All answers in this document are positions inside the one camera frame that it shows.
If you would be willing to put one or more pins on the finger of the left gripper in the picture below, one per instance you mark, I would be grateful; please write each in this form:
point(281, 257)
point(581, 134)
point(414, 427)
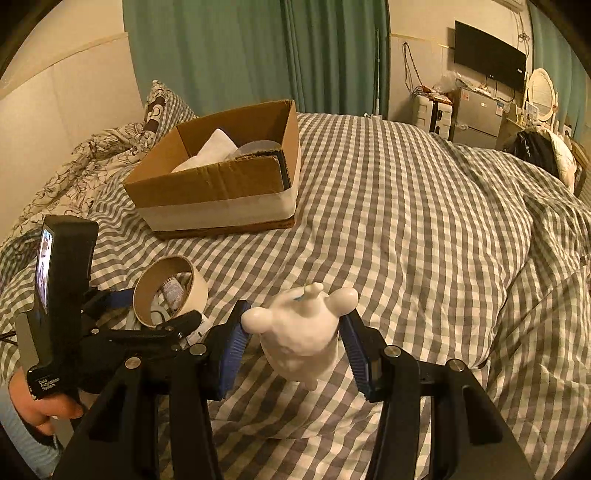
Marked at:
point(97, 302)
point(180, 327)

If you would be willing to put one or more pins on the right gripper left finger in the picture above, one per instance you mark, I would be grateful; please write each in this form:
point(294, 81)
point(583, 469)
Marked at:
point(233, 342)

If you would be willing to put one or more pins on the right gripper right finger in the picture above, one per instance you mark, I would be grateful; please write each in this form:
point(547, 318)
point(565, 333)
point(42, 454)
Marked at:
point(364, 346)

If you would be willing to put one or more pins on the white plush toy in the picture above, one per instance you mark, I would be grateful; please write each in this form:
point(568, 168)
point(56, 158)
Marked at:
point(298, 330)

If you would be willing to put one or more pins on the white sock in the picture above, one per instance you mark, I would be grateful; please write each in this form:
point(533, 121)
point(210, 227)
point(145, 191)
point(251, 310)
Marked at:
point(218, 148)

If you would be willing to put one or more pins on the person left hand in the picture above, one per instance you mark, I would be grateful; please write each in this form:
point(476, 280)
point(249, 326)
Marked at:
point(40, 414)

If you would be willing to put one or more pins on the black white floral blanket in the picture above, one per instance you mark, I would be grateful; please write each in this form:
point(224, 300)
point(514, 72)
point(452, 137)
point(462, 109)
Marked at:
point(73, 186)

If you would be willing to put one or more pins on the cardboard box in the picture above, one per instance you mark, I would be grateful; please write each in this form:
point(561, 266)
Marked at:
point(255, 190)

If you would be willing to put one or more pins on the patterned pillow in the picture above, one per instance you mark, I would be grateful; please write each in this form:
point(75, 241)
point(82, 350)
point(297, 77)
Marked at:
point(164, 110)

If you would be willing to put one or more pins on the white suitcase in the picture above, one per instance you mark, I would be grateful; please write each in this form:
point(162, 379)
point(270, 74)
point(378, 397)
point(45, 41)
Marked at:
point(433, 114)

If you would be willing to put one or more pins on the white mini fridge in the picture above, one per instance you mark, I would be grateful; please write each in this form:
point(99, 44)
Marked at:
point(476, 119)

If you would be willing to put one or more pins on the green curtain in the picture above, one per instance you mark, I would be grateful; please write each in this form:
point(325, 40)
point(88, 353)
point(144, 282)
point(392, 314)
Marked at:
point(328, 56)

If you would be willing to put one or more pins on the white oval mirror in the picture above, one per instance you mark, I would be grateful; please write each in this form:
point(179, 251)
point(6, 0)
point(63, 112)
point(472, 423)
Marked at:
point(542, 94)

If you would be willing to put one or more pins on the green curtain right window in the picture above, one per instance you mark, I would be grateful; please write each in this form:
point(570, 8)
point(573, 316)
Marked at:
point(553, 53)

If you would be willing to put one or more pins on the black wall television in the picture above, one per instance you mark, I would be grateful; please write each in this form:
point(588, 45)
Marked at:
point(490, 56)

